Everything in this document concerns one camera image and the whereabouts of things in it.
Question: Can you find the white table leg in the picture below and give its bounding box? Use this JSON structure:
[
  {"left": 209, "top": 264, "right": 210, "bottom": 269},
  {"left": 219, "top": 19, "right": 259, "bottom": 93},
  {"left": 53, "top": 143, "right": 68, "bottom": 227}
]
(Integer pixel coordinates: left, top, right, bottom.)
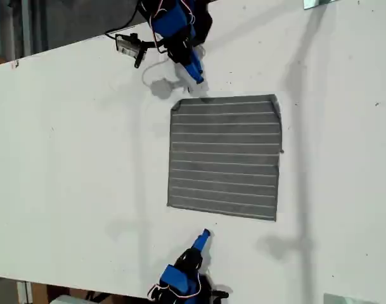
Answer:
[{"left": 16, "top": 280, "right": 34, "bottom": 304}]

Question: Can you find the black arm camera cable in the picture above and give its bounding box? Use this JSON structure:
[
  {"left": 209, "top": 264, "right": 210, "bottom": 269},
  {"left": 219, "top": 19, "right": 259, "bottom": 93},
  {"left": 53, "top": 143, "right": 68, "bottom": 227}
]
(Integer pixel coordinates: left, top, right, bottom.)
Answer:
[{"left": 103, "top": 0, "right": 141, "bottom": 41}]

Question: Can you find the white box under table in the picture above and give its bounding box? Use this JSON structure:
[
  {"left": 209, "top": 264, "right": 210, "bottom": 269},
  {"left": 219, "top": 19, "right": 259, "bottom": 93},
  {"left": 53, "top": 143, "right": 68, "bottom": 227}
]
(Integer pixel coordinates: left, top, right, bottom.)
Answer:
[{"left": 49, "top": 294, "right": 86, "bottom": 304}]

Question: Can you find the black arm camera stalk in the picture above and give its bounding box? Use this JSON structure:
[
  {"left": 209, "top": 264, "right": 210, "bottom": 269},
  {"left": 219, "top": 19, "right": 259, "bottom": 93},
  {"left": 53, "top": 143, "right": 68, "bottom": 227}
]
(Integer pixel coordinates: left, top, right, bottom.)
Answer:
[{"left": 134, "top": 40, "right": 167, "bottom": 69}]

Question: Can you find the black arm camera box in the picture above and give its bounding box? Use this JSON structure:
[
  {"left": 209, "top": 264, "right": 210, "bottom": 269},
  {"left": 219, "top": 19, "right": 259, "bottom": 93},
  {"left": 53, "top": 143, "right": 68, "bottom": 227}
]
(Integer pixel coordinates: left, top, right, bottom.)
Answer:
[
  {"left": 211, "top": 288, "right": 231, "bottom": 300},
  {"left": 115, "top": 32, "right": 140, "bottom": 58}
]

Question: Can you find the grey striped square towel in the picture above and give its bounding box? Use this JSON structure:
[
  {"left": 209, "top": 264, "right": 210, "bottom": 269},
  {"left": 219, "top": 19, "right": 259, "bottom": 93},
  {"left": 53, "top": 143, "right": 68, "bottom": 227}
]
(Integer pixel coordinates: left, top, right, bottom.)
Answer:
[{"left": 166, "top": 94, "right": 284, "bottom": 222}]

